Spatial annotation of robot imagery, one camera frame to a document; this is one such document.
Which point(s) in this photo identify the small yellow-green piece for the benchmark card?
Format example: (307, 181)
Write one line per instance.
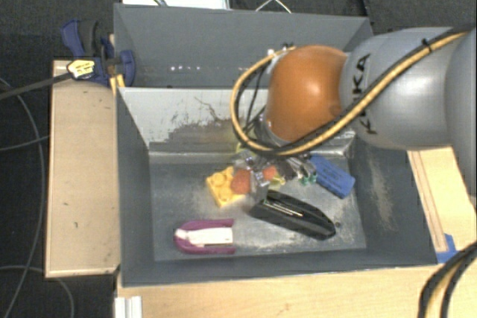
(277, 181)

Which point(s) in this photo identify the black stapler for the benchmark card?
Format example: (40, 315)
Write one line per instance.
(294, 219)

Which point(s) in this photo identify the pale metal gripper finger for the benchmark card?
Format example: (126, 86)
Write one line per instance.
(262, 185)
(249, 161)

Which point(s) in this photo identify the pale wood board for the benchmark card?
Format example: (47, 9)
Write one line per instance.
(82, 167)

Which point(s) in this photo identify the blue flat block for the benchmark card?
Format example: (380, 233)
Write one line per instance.
(333, 177)

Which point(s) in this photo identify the yellow toy brick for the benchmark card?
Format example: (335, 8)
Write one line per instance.
(220, 187)

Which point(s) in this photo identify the small orange-red toy piece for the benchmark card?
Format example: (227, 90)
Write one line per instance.
(270, 172)

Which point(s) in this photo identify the grey metal bin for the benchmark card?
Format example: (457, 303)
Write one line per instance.
(208, 48)

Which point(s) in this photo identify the orange toy fruit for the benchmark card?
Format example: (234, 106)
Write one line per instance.
(240, 181)

